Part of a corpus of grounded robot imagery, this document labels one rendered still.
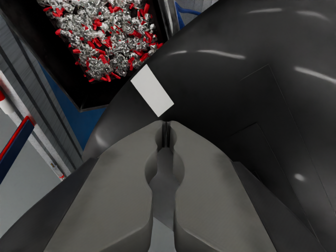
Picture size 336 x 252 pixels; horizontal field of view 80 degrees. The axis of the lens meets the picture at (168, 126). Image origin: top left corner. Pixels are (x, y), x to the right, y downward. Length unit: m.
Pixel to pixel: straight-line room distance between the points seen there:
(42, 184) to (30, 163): 0.16
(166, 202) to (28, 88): 0.31
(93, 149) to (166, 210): 0.08
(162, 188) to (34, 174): 1.14
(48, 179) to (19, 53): 0.90
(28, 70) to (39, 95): 0.05
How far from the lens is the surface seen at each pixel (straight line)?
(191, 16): 1.09
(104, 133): 0.18
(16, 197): 1.26
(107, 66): 0.31
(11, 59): 0.39
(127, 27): 0.27
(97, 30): 0.30
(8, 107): 0.40
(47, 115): 0.45
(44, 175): 1.26
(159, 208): 0.20
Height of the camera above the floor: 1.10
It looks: 42 degrees down
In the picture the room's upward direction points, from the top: 179 degrees counter-clockwise
